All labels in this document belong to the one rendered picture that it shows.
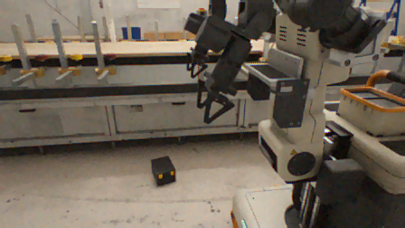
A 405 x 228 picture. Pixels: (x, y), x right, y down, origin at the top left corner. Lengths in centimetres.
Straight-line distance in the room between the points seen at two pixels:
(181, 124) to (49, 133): 118
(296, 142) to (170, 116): 156
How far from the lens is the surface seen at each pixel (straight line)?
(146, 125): 233
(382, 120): 105
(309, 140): 92
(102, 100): 204
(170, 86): 190
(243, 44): 57
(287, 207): 143
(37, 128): 257
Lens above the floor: 124
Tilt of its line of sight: 24 degrees down
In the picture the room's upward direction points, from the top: straight up
